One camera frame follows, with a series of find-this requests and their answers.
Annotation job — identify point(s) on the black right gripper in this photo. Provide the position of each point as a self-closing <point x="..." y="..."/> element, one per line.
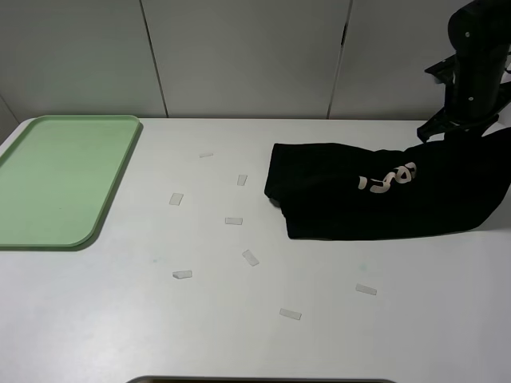
<point x="452" y="129"/>

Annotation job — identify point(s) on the black short sleeve t-shirt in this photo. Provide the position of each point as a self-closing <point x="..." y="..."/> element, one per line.
<point x="340" y="192"/>

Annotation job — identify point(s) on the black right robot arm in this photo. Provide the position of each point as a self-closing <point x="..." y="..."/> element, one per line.
<point x="479" y="32"/>

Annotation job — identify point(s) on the green plastic tray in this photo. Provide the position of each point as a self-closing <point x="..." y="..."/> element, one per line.
<point x="59" y="177"/>

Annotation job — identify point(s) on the clear tape piece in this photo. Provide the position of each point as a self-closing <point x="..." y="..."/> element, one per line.
<point x="250" y="258"/>
<point x="290" y="314"/>
<point x="233" y="220"/>
<point x="176" y="199"/>
<point x="182" y="274"/>
<point x="241" y="181"/>
<point x="365" y="289"/>

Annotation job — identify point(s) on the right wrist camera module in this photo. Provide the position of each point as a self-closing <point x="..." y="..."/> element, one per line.
<point x="443" y="71"/>

